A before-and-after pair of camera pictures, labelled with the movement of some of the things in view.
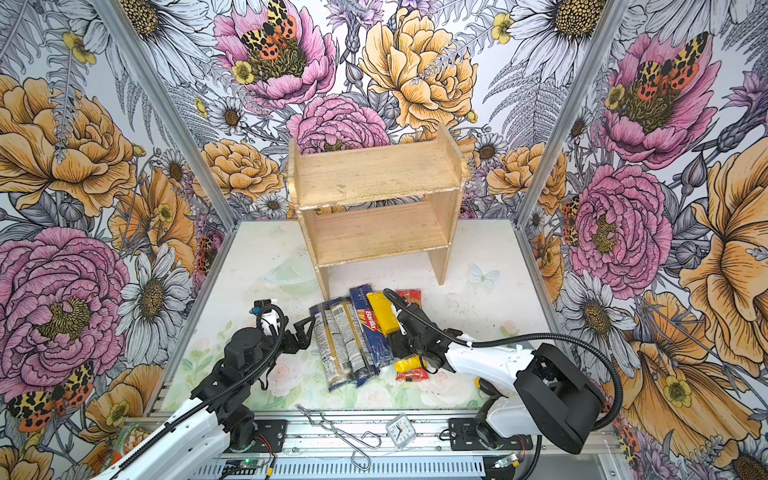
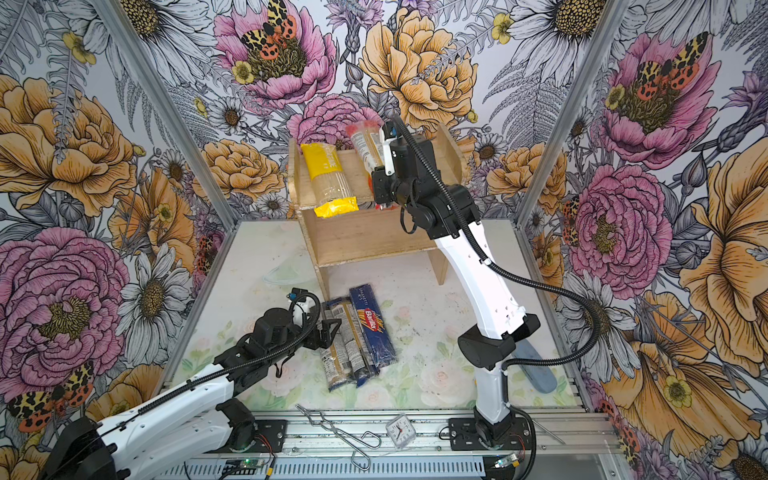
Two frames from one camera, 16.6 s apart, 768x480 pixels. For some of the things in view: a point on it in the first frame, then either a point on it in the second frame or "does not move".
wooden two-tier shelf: x=378 y=204 does not move
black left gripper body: x=287 y=345 to x=315 y=343
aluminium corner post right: x=608 y=28 does not move
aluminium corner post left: x=166 y=109 does not move
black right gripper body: x=404 y=346 to x=390 y=188
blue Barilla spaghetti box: x=373 y=331 does not move
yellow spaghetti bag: x=388 y=319 to x=333 y=192
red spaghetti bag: x=412 y=296 to x=367 y=145
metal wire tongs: x=368 y=439 does not move
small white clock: x=401 y=431 does not move
